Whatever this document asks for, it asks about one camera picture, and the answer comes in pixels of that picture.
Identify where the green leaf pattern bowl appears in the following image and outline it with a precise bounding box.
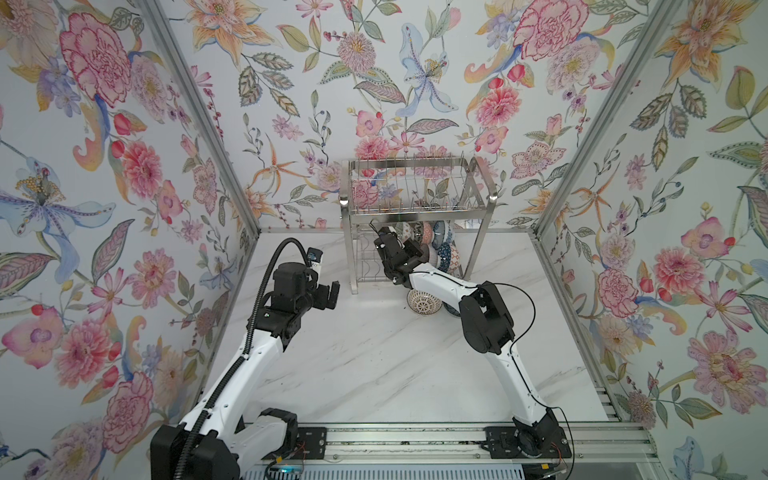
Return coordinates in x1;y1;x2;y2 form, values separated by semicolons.
420;222;434;245

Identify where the blue triangle pattern bowl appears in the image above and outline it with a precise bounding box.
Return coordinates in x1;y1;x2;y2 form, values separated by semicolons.
436;243;461;275

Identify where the blue white floral bowl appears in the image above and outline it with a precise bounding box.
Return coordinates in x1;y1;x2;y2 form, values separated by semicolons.
431;220;453;249

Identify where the grey green pattern bowl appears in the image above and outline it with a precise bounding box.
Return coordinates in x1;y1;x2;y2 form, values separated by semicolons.
399;222;420;241

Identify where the purple striped bowl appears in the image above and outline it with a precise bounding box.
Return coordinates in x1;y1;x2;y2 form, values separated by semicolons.
426;245;440;268

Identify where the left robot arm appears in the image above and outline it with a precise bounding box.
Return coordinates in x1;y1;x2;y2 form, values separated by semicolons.
150;258;340;479

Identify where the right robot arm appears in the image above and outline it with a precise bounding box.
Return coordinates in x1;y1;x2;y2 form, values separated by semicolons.
374;227;574;460

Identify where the steel two-tier dish rack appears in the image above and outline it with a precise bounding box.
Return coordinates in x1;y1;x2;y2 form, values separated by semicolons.
339;156;500;294

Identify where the brown white sunburst bowl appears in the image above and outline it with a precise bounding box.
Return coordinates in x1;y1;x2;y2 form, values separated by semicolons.
406;290;443;316

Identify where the dark blue petal bowl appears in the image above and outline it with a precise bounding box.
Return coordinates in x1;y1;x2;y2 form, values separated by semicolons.
443;303;460;317

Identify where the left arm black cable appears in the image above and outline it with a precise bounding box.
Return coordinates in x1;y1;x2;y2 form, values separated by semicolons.
172;237;310;480

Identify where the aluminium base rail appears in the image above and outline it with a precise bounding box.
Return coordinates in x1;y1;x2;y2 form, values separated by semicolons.
146;421;661;466

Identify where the left aluminium frame post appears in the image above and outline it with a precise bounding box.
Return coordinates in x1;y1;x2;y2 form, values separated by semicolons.
137;0;260;238

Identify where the aluminium frame post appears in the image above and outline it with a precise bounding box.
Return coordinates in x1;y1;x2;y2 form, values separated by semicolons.
531;0;679;240
137;0;260;238

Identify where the right aluminium frame post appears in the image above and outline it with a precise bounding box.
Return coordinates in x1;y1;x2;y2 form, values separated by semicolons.
531;0;679;240

